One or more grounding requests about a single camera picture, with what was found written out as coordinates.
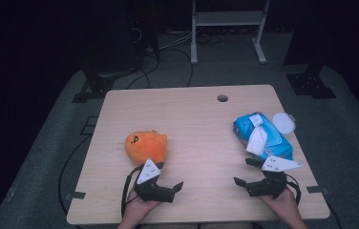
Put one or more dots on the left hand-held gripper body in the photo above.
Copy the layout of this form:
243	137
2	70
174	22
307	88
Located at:
150	187

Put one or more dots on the white wet wipe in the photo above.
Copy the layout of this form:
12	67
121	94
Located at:
257	140

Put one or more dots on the black tape strip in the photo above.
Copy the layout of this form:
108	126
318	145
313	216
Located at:
75	195
317	190

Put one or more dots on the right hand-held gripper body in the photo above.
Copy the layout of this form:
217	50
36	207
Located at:
268	187

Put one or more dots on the person's right hand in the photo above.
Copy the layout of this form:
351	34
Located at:
284	205

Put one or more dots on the black stand base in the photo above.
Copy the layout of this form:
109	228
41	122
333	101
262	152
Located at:
309	84
98	86

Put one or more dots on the white round lid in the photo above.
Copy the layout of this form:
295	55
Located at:
283	123

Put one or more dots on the orange plush toy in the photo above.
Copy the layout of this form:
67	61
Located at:
147	146

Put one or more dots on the white metal stand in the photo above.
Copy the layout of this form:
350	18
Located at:
228	18

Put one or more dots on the person's left hand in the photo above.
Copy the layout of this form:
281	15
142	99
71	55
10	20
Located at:
137	208

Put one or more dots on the blue wet wipes pack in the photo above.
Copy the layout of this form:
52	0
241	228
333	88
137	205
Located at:
274	144

